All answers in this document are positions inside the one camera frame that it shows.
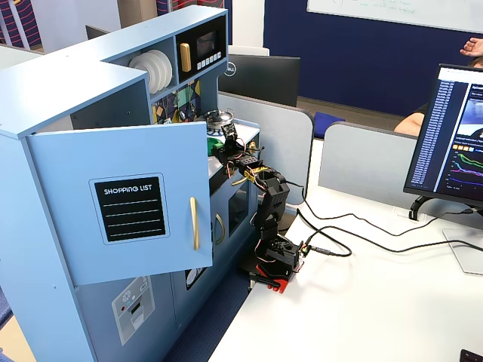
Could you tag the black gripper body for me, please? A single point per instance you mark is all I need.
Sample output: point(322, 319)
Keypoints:
point(219, 151)

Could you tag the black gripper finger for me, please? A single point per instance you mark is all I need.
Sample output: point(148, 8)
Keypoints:
point(221, 146)
point(219, 152)

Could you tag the green container lid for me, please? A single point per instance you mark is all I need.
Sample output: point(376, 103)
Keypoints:
point(216, 142)

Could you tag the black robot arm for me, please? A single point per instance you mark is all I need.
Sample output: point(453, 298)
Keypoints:
point(274, 196)

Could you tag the bystander bare forearm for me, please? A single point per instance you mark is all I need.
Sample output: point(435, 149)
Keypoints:
point(411, 122)

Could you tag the steel pot with lid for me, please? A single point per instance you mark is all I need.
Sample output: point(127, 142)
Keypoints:
point(218, 118)

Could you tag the bystander bare hand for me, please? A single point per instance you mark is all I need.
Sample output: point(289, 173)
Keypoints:
point(473, 47)

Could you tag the green plastic container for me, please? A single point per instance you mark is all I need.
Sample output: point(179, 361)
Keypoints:
point(210, 148)

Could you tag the gold stove knob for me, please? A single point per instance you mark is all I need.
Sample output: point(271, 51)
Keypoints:
point(254, 146)

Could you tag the grey desk partition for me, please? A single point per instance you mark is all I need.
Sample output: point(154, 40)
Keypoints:
point(370, 162)
point(271, 128)

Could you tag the blue oven door with window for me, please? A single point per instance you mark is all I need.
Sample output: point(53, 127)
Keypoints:
point(252, 188)

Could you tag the steel ladle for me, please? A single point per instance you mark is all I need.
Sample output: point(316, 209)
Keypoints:
point(192, 107)

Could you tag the black dell monitor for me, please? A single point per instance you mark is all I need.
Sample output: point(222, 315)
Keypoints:
point(260, 79)

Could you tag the white toy plate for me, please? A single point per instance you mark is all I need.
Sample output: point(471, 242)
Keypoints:
point(140, 69)
point(169, 68)
point(159, 71)

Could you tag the blue seat cushion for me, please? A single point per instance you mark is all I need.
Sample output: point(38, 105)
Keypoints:
point(328, 122)

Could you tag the black toy microwave door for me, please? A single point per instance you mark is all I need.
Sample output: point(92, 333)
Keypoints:
point(186, 34)

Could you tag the red black table clamp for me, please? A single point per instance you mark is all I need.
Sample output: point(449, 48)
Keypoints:
point(279, 284)

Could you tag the blue shopping list fridge door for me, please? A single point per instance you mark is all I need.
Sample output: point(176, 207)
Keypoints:
point(75, 158)

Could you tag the blue wooden toy kitchen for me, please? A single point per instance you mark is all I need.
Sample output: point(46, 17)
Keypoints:
point(56, 86)

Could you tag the black monitor stand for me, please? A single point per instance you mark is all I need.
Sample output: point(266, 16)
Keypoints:
point(419, 207)

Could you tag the blue ice dispenser freezer door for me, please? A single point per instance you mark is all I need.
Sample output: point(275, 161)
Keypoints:
point(94, 320)

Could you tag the black monitor showing graphs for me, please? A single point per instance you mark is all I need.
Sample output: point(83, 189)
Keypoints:
point(445, 151)

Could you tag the grey flat laptop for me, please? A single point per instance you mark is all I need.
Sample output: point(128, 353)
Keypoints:
point(466, 252)

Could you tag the small wrist camera board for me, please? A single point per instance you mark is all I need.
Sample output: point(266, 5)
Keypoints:
point(229, 130)

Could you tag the white wall whiteboard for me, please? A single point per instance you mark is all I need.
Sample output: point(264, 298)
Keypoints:
point(377, 11)

